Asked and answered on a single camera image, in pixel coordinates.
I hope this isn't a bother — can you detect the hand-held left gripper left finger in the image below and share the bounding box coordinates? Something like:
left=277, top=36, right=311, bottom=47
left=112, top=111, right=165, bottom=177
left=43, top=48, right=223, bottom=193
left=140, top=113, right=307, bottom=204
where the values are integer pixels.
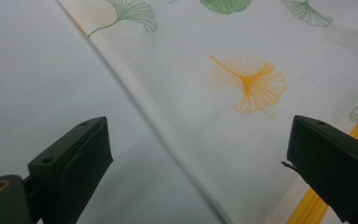
left=27, top=116, right=115, bottom=224

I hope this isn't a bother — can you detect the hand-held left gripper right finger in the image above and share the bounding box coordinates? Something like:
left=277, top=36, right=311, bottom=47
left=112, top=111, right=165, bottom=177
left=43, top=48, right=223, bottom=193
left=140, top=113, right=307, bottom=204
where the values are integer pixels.
left=281, top=114, right=358, bottom=224

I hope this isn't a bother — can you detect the white leaf-print laundry bag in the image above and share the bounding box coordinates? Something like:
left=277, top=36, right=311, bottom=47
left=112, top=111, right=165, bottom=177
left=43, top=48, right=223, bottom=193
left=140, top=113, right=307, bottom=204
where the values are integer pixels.
left=57, top=0, right=358, bottom=224

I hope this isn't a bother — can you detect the white table cover sheet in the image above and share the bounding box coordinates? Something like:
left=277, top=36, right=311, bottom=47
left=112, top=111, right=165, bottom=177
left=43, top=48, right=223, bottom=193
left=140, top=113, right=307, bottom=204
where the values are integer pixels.
left=0, top=0, right=227, bottom=224

